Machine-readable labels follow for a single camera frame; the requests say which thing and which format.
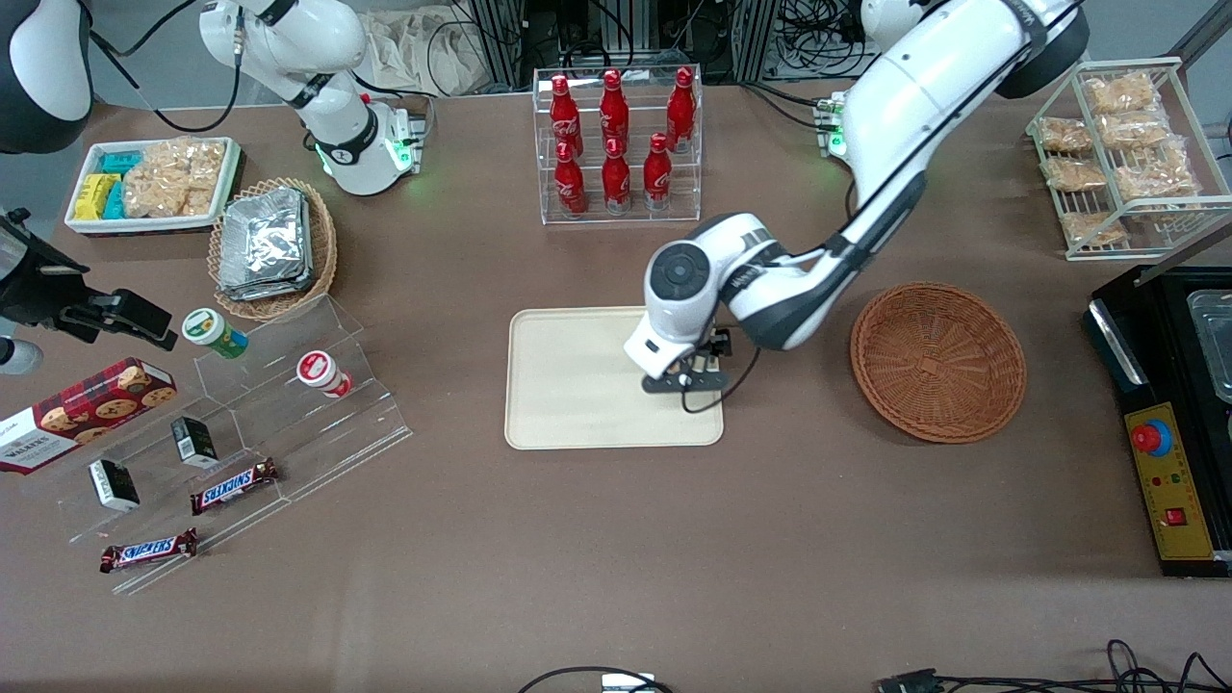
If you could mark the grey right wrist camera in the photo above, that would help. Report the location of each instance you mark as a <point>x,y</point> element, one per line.
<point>17,356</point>

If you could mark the red cola bottle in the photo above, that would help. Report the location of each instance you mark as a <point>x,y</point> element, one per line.
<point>657,178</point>
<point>616,183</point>
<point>681,111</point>
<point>614,111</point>
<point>566,120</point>
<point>570,188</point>

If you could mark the beige cloth bag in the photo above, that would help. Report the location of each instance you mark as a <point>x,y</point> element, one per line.
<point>423,53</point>

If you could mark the yellow emergency stop panel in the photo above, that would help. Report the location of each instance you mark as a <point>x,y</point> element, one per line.
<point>1179,481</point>

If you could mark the brown Snickers bar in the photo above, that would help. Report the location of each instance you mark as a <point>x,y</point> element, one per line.
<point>149,551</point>
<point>234,487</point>

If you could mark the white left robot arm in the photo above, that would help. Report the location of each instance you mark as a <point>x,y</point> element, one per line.
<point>905,87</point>

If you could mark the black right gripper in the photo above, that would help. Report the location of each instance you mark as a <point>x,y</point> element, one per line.
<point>43,292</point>

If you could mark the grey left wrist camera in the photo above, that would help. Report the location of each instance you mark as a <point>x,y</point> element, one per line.
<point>674,382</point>

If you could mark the yellow snack pack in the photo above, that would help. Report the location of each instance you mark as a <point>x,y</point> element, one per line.
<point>91,197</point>

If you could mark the red lidded snack cup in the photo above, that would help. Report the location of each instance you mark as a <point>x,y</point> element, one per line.
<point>320,372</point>

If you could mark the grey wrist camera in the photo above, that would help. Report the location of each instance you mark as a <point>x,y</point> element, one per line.
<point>674,382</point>
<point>17,356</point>

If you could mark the cream plastic serving tray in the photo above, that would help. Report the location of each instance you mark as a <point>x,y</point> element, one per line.
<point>568,385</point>

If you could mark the small black box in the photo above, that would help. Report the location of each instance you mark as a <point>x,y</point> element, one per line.
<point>195,441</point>
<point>114,484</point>

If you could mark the round brown wicker basket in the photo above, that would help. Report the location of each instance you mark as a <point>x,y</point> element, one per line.
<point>938,366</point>

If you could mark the green lidded snack cup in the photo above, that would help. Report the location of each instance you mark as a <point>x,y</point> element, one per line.
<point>210,330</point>

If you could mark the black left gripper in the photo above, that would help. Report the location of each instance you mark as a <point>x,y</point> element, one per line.
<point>714,348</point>

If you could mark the clear bag of rice snacks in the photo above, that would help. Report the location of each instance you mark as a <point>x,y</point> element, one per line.
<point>173,178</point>

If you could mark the white rectangular snack tray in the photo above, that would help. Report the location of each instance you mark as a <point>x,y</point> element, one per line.
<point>144,224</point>

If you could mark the red tartan cookie box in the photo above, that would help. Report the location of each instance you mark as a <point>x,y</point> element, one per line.
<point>82,414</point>

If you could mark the black appliance housing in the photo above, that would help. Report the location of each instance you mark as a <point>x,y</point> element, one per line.
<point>1116,346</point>

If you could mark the silver foil packet stack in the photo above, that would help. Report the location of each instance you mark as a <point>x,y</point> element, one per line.
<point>265,241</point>

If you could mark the oval wicker basket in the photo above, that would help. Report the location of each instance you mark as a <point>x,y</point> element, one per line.
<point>322,250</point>

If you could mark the teal snack pack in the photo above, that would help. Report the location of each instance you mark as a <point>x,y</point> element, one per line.
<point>115,202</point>
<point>120,162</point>

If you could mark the clear acrylic stepped shelf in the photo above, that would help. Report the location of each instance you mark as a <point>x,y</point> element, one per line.
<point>318,433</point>

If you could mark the clear bag of crackers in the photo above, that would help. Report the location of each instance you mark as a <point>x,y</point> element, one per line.
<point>1134,130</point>
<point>1155,173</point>
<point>1065,136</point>
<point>1092,229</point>
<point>1121,93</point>
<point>1076,174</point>

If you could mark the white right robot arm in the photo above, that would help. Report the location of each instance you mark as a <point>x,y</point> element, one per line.
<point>327,48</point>

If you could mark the steel pan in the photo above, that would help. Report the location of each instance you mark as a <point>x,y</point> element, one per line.
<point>1213,346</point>

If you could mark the clear acrylic bottle rack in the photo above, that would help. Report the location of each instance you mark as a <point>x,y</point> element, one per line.
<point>688,183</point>

